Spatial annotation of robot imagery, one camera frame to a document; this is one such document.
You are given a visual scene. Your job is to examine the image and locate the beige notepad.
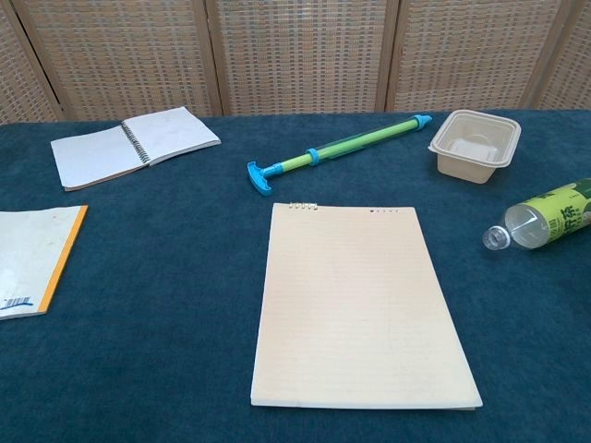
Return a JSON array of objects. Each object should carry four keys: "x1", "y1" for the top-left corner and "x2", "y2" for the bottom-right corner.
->
[{"x1": 250, "y1": 201, "x2": 484, "y2": 411}]

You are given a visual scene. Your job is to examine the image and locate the clear bottle with green label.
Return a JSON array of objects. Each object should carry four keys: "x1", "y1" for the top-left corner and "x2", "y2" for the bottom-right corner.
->
[{"x1": 482, "y1": 177, "x2": 591, "y2": 252}]

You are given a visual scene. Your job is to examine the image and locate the open white spiral notebook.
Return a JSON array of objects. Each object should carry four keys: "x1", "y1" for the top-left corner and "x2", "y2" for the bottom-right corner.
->
[{"x1": 50, "y1": 106, "x2": 222, "y2": 193}]

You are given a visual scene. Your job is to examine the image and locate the orange spine notepad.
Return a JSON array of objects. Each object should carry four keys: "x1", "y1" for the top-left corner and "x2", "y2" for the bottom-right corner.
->
[{"x1": 0, "y1": 205, "x2": 89, "y2": 321}]

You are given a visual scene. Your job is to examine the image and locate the green and blue toy pump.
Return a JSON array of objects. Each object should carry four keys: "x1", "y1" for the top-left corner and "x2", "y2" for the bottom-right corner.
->
[{"x1": 246, "y1": 114, "x2": 434, "y2": 196}]

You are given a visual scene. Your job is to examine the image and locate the dark blue table cloth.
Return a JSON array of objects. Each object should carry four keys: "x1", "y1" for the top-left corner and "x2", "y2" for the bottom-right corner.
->
[{"x1": 0, "y1": 108, "x2": 591, "y2": 443}]

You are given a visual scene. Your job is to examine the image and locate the woven bamboo screen panel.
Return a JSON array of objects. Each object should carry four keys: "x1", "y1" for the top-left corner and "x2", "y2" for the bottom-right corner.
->
[
  {"x1": 205, "y1": 0, "x2": 401, "y2": 116},
  {"x1": 0, "y1": 0, "x2": 64, "y2": 125},
  {"x1": 8, "y1": 0, "x2": 225, "y2": 122},
  {"x1": 537, "y1": 0, "x2": 591, "y2": 111},
  {"x1": 385, "y1": 0, "x2": 572, "y2": 112}
]

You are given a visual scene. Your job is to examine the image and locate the beige plastic food container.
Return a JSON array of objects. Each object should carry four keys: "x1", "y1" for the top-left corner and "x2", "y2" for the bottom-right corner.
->
[{"x1": 427, "y1": 109, "x2": 523, "y2": 185}]

